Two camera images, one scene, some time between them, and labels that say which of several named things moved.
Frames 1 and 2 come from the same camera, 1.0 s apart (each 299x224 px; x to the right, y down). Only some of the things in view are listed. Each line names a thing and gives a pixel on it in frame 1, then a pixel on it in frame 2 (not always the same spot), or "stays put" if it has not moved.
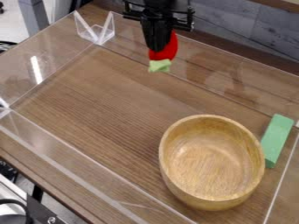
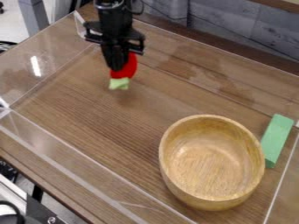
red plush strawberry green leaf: x=160 y=59 → x=120 y=77
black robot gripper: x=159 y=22 → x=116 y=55
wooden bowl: x=210 y=161 stays put
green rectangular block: x=275 y=137 stays put
